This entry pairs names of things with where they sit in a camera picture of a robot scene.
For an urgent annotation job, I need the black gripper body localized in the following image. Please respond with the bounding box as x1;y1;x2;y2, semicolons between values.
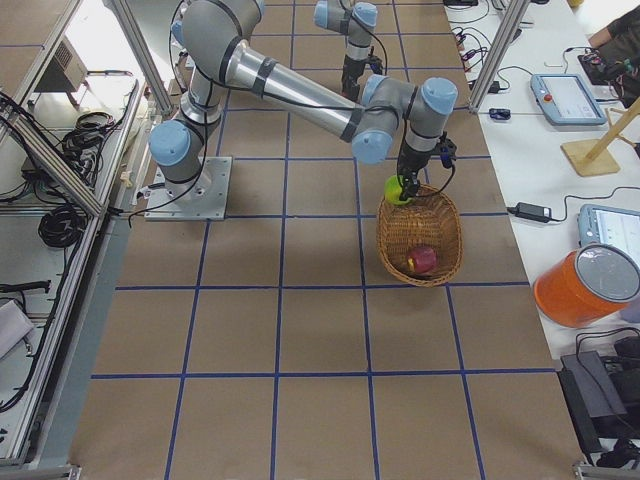
396;144;432;188
341;52;383;98

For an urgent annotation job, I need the green apple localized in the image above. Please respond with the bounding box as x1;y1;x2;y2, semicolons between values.
384;175;409;206

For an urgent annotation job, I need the red yellow apple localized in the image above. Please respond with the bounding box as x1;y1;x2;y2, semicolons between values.
406;245;438;275

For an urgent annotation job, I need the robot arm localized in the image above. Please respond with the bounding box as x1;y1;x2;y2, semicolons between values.
149;1;458;201
313;1;383;101

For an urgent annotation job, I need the woven wicker basket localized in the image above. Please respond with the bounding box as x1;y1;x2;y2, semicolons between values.
376;185;463;287

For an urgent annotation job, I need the black power adapter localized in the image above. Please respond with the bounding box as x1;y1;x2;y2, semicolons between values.
507;202;552;223

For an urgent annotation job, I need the teach pendant tablet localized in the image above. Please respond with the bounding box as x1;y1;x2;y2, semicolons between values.
530;74;607;126
577;204;639;252

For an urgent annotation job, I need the wooden stand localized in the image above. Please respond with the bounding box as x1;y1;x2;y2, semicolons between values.
561;100;639;177

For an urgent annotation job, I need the orange bucket with lid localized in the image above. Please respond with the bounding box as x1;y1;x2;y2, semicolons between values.
533;243;639;328

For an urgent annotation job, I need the aluminium frame post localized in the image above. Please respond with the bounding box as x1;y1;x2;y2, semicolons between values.
468;0;529;114

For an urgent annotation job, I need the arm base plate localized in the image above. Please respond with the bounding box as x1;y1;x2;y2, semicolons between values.
144;156;233;221

